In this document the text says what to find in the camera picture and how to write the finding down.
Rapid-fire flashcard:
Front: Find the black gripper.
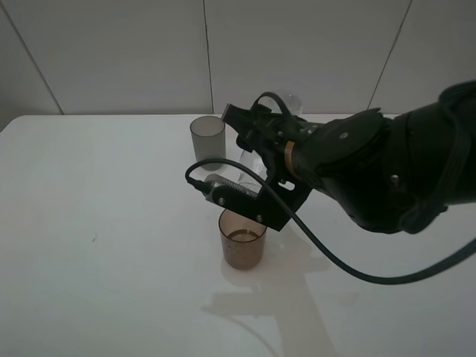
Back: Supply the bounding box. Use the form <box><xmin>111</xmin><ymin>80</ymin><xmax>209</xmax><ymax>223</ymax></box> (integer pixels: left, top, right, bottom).
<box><xmin>222</xmin><ymin>104</ymin><xmax>316</xmax><ymax>186</ymax></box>

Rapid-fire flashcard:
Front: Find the clear plastic bottle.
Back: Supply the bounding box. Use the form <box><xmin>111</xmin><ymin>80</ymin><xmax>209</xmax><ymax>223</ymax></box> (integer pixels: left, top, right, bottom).
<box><xmin>238</xmin><ymin>89</ymin><xmax>303</xmax><ymax>193</ymax></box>

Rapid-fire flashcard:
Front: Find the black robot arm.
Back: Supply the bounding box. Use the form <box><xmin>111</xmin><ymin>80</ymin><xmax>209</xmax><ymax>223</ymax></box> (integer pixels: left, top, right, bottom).
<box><xmin>222</xmin><ymin>82</ymin><xmax>475</xmax><ymax>234</ymax></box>

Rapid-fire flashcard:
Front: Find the grey translucent cup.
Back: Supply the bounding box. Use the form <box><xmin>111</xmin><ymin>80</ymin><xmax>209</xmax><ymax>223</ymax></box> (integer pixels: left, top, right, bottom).
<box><xmin>190</xmin><ymin>115</ymin><xmax>226</xmax><ymax>161</ymax></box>

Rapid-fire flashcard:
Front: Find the brown translucent cup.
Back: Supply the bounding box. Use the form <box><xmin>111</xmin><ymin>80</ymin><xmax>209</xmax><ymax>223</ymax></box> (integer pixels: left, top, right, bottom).
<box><xmin>218</xmin><ymin>210</ymin><xmax>267</xmax><ymax>270</ymax></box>

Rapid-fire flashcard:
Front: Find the black camera cable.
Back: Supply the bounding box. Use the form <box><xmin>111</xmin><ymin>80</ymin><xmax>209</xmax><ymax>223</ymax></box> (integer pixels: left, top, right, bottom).
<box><xmin>184</xmin><ymin>91</ymin><xmax>476</xmax><ymax>286</ymax></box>

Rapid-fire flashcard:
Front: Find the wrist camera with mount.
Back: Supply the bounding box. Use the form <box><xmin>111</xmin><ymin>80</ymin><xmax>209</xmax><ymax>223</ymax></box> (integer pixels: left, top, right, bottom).
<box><xmin>204</xmin><ymin>174</ymin><xmax>311</xmax><ymax>231</ymax></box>

